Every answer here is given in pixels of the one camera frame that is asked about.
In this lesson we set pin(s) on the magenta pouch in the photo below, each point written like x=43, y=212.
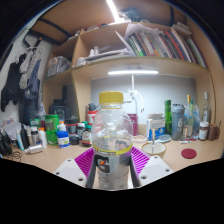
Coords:
x=134, y=125

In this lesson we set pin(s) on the wooden shelf unit with books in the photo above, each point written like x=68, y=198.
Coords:
x=90, y=71

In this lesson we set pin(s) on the dark bottle red label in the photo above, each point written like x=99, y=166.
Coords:
x=87, y=137

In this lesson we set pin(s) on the dark green bottle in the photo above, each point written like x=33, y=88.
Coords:
x=168, y=116

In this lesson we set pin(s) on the hanging dark clothes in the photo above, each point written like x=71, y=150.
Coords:
x=13, y=83

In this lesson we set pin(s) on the cream cup yellow rim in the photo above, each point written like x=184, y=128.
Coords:
x=161, y=149

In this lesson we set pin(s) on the white bottle orange cap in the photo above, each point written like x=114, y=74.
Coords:
x=42, y=138

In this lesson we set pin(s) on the small white bowl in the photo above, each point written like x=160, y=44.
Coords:
x=139, y=139

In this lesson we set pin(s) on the white bottle blue label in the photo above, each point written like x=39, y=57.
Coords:
x=63, y=138

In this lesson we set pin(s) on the metal spoon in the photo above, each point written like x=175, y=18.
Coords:
x=153, y=140

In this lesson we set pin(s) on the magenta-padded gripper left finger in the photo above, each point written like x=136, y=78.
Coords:
x=68, y=170

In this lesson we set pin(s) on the glass bottle gold cap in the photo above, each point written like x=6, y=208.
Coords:
x=188, y=113

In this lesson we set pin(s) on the black speaker box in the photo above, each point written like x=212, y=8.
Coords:
x=58, y=111

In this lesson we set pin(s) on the long ceiling light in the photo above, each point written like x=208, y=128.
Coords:
x=113, y=10

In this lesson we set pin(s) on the clear glass bottle white cap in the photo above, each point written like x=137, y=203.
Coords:
x=206, y=115

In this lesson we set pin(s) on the flat round red coaster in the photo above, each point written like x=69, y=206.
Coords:
x=189, y=153

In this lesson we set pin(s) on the red and white canister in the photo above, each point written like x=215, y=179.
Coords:
x=90, y=117

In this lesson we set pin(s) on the silver metal can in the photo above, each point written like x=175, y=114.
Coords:
x=34, y=149

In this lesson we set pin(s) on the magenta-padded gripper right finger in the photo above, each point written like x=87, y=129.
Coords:
x=155, y=168

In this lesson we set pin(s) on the clear drink bottle yellow cap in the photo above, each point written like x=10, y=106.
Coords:
x=111, y=133

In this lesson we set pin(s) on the blue plastic bag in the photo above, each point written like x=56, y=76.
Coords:
x=196, y=116

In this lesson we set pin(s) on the blue and white carton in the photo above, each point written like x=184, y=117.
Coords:
x=156, y=126

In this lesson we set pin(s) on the brown mug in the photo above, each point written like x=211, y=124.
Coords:
x=213, y=132

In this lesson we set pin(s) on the white LED light bar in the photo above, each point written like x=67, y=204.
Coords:
x=133, y=72

